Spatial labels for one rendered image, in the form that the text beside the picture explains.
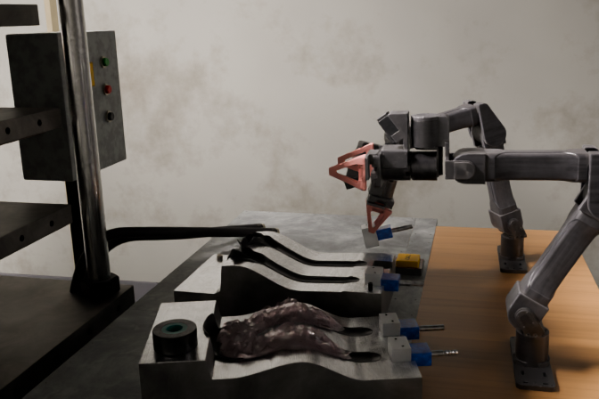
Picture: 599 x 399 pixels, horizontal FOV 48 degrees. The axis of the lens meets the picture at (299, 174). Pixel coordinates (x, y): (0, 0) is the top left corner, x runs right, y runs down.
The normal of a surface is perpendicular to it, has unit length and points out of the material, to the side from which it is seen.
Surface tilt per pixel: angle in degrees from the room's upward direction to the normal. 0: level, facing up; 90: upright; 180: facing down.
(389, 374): 0
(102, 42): 90
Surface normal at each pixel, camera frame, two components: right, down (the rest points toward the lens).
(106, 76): 0.97, 0.03
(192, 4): -0.23, 0.22
